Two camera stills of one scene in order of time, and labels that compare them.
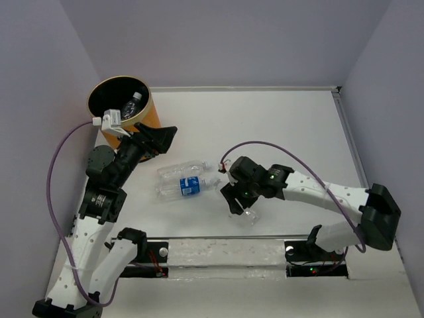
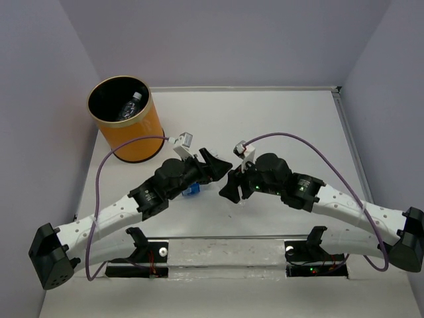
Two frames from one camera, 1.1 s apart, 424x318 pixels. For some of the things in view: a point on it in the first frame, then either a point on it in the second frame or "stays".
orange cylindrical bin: x=112 y=93 stays
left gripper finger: x=165 y=136 → x=217 y=168
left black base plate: x=151 y=262 stays
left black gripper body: x=130 y=153 → x=192 y=173
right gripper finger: x=247 y=202 → x=248 y=186
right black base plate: x=304 y=258 stays
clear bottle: x=131 y=107 stays
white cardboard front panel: x=248 y=279 stays
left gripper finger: x=154 y=136 → x=207 y=171
